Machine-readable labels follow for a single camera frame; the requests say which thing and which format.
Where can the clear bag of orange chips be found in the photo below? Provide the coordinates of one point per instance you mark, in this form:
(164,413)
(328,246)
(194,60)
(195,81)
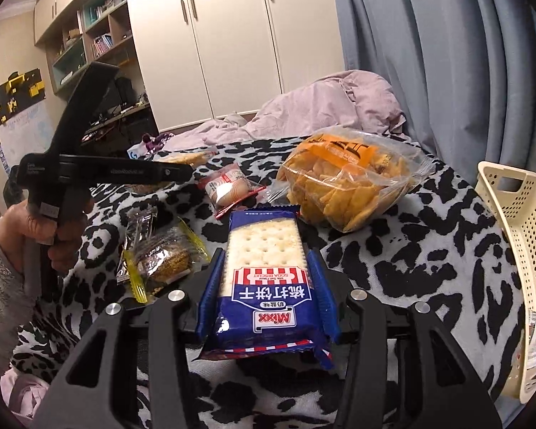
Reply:
(339,187)

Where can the black and yellow wall board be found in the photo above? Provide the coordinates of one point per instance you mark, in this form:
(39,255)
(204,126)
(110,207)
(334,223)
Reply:
(22,89)

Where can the black monitor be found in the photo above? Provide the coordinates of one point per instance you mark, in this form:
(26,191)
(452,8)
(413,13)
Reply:
(107,100)

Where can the blue soda cracker packet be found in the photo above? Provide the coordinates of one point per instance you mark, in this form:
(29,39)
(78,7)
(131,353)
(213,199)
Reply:
(263,277)

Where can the small silver snack packet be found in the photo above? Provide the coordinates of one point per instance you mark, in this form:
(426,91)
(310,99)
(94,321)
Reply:
(140,230)

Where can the black speaker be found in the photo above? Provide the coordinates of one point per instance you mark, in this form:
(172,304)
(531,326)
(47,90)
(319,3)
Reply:
(124,91)

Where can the cream perforated plastic basket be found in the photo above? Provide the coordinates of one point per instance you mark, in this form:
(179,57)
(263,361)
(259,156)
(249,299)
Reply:
(513,232)

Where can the white wall poster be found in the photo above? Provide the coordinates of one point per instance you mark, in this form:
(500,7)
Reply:
(27,129)

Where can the small red snack packet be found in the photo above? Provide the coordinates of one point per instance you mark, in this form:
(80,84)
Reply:
(230,190)

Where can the wooden bookshelf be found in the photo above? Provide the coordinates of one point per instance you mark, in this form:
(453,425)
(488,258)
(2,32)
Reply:
(102,31)

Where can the person's left hand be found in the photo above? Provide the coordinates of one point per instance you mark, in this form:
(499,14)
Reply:
(18,232)

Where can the wooden desk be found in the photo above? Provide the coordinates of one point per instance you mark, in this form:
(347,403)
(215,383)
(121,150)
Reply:
(134,120)

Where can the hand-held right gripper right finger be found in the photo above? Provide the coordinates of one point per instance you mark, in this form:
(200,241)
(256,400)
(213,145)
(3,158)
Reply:
(319,286)

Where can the yellow-edged clear cake packet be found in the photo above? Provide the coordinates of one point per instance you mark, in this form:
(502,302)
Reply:
(165,259)

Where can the black and white printed blanket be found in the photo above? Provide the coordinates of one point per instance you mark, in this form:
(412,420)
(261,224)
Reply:
(406,286)

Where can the purple and white packet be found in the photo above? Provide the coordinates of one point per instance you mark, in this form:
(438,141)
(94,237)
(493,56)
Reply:
(152,143)

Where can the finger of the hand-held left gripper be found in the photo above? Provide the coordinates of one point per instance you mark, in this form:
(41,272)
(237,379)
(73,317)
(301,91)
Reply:
(125,172)
(87,107)

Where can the pink duvet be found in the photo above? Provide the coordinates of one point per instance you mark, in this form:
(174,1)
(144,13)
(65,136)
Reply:
(317,102)

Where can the pink clothing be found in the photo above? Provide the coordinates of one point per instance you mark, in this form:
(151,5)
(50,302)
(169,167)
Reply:
(24,393)

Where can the blue-grey curtain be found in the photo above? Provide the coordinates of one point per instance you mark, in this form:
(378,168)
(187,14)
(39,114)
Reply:
(429,53)

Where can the white wardrobe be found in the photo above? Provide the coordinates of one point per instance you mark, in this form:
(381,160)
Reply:
(232,44)

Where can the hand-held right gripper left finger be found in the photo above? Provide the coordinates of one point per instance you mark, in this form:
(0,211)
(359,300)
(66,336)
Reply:
(216,261)

